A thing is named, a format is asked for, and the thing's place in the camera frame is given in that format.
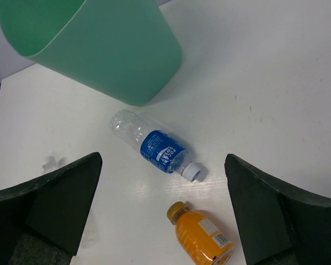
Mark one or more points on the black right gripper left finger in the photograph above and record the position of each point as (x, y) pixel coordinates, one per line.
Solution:
(42, 220)

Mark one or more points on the orange juice bottle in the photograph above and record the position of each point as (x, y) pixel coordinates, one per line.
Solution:
(199, 237)

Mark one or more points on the green plastic bin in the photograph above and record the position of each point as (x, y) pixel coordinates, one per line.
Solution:
(124, 49)

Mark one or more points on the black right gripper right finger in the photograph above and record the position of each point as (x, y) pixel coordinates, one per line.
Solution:
(278, 223)

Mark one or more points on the blue label bottle white cap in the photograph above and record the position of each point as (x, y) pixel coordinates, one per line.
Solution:
(154, 144)

